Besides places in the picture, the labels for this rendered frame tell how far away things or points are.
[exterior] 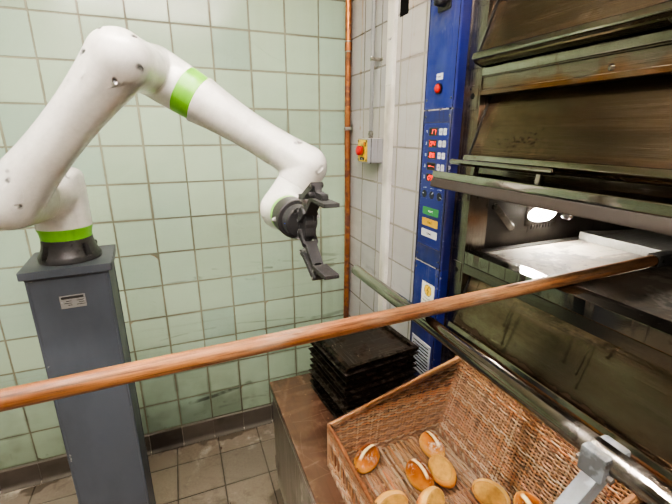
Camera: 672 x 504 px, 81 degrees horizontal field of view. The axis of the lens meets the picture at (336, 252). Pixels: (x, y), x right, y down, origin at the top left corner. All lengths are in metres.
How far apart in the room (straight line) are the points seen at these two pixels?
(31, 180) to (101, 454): 0.84
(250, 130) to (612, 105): 0.78
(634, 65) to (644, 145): 0.15
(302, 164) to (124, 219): 1.06
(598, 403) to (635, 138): 0.55
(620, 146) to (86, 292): 1.28
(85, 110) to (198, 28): 0.99
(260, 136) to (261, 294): 1.14
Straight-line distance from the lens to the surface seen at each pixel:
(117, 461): 1.52
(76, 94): 0.97
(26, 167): 1.04
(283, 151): 1.01
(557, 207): 0.85
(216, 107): 1.04
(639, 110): 0.97
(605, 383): 1.06
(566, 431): 0.63
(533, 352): 1.15
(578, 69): 1.04
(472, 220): 1.27
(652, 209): 0.76
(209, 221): 1.88
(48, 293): 1.26
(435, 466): 1.28
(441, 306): 0.82
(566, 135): 1.03
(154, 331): 2.04
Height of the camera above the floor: 1.53
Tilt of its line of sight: 17 degrees down
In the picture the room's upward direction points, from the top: straight up
